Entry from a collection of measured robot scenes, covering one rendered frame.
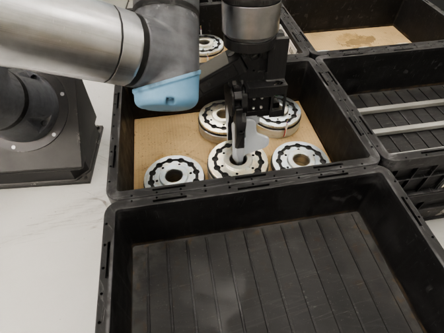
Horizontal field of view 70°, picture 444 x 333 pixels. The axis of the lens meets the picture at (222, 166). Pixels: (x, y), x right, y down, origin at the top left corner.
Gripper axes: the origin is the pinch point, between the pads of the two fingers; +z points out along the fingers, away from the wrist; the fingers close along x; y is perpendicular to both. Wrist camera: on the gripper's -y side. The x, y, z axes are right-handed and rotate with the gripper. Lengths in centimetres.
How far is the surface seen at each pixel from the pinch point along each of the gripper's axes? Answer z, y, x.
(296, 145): 1.2, 12.2, 0.9
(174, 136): 3.1, -10.0, 10.3
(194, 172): 1.8, -7.1, -2.4
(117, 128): -5.9, -18.6, 1.8
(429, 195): 6.8, 33.7, -10.6
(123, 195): -4.2, -17.2, -11.7
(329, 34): -2, 37, 45
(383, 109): 1.8, 35.1, 10.1
